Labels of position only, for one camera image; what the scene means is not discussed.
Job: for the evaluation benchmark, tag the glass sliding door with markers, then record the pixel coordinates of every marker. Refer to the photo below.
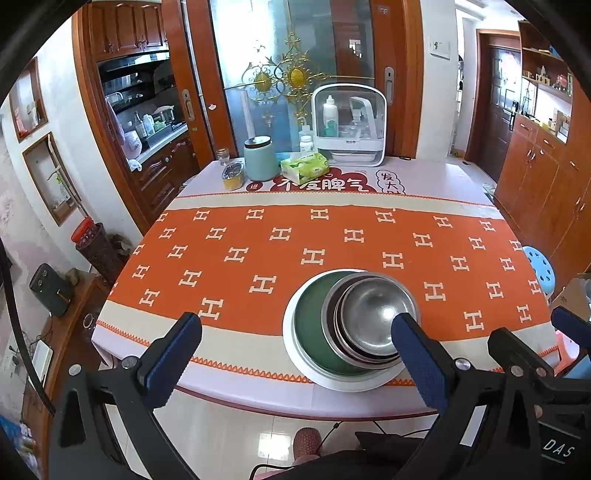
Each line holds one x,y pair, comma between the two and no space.
323,46

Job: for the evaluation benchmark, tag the small glass jar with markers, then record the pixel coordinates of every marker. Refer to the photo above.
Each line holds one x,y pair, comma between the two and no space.
223,157

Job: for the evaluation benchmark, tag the clear spray bottle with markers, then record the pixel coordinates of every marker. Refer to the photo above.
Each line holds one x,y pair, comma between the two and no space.
356,124

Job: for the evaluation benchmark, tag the green plate white rim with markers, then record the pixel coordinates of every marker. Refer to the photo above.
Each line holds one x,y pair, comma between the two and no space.
341,381

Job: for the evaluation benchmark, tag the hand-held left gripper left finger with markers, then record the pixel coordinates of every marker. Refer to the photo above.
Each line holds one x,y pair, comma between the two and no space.
173,355

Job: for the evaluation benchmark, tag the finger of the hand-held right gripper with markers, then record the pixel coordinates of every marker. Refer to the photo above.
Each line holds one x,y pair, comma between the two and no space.
572,321
517,350

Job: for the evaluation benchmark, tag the dark wooden door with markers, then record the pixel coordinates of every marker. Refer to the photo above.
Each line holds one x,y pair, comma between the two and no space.
494,101

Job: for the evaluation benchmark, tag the green tissue pack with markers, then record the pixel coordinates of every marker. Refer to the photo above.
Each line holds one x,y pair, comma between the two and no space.
304,168

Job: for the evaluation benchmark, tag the large steel bowl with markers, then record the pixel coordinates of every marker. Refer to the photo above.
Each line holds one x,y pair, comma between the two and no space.
327,314

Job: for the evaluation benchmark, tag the pink slipper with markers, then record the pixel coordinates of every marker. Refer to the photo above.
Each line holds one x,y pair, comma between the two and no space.
305,443

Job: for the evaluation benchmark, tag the white printed table cover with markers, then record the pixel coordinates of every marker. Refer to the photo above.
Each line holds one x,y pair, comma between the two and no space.
438,177

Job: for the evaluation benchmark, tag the pink plastic stool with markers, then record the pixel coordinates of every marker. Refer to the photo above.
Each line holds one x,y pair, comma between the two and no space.
567,353

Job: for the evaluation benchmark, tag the wooden kitchen cabinet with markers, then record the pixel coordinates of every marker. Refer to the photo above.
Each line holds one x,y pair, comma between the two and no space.
161,184

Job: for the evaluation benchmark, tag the orange patterned tablecloth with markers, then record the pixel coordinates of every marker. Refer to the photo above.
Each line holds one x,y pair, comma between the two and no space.
295,277

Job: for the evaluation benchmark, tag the white bottle with green label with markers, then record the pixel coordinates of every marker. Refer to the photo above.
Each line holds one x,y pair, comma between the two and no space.
330,120

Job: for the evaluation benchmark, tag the white wall switch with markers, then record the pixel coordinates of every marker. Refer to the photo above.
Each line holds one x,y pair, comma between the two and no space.
439,48

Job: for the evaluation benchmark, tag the blue plastic stool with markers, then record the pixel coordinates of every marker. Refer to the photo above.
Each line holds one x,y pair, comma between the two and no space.
538,263

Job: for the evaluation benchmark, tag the recessed wall niche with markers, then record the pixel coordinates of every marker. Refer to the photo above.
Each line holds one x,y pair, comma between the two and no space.
51,180
27,101

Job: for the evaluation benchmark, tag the yellow round tin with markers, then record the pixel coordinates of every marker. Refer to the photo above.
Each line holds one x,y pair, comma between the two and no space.
233,182

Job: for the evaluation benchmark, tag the white pill bottle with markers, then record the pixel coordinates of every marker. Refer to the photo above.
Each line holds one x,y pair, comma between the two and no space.
306,144

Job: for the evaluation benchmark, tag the pink steel bowl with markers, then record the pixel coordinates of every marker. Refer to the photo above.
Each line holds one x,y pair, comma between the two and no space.
338,318

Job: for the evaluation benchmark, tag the black small appliance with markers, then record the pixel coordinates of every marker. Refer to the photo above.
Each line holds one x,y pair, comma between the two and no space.
51,290

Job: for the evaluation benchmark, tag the dark wicker bin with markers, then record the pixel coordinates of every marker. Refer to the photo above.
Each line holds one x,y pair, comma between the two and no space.
99,258

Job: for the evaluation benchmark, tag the wooden side cabinet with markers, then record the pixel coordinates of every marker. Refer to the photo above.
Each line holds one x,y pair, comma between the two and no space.
69,332

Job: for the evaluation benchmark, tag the pink patterned pot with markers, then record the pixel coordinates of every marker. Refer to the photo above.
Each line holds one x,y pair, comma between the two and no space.
132,144

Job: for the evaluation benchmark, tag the mint green canister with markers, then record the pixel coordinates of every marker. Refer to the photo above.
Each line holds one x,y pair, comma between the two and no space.
258,161

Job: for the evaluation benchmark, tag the white router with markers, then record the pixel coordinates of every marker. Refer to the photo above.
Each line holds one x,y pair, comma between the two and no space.
41,362

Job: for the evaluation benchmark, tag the person's dark clothing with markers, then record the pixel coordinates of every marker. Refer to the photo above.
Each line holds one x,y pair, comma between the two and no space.
383,457

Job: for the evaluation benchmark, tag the cardboard box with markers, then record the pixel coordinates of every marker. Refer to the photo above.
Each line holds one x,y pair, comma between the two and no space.
577,290

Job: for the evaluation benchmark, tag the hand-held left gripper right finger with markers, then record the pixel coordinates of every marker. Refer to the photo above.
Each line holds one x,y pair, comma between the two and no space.
420,360

